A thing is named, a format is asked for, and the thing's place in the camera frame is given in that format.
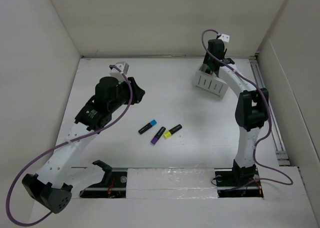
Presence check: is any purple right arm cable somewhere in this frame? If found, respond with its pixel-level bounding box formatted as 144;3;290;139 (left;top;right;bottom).
201;29;294;192

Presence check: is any yellow cap black highlighter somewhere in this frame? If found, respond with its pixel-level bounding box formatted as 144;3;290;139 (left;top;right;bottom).
163;124;182;139

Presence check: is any blue cap black highlighter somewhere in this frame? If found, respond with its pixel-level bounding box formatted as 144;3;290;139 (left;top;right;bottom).
138;120;157;135

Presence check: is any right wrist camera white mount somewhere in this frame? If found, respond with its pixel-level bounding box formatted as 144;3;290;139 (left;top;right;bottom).
216;33;230;43

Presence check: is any green cap black highlighter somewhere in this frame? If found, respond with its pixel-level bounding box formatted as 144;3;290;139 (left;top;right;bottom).
201;64;211;74

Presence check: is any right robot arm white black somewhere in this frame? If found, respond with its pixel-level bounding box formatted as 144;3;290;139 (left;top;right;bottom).
203;39;269;187

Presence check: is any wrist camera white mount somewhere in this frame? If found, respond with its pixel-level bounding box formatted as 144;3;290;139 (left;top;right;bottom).
216;33;230;43
109;61;129;76

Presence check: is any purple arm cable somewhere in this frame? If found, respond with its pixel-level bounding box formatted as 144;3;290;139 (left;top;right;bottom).
201;29;294;192
5;64;133;226

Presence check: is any purple cap black highlighter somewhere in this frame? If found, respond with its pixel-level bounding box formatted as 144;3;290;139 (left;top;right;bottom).
150;127;166;145

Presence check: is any aluminium rail right side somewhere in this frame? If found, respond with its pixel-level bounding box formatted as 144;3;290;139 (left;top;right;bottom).
249;56;291;167

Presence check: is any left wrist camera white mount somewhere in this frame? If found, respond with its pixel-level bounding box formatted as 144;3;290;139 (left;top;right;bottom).
109;61;129;76

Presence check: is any white slotted pen holder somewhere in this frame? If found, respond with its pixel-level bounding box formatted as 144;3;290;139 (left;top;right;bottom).
192;65;229;98

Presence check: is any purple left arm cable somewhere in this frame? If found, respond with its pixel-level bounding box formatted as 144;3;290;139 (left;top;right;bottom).
5;64;133;226

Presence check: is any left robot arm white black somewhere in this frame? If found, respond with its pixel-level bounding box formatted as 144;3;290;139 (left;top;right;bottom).
22;76;145;214

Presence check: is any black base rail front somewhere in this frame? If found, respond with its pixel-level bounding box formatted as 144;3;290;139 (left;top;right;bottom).
80;169;264;199

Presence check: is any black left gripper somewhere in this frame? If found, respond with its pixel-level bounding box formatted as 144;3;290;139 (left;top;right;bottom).
108;77;145;112

